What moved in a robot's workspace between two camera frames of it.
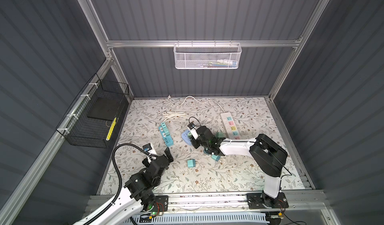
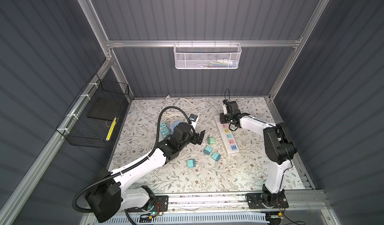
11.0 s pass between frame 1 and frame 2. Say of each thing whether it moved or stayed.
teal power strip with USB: stayed
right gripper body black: moved
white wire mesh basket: stayed
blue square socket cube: moved
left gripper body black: moved
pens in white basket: stayed
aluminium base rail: stayed
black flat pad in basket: stayed
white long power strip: moved
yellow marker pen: stayed
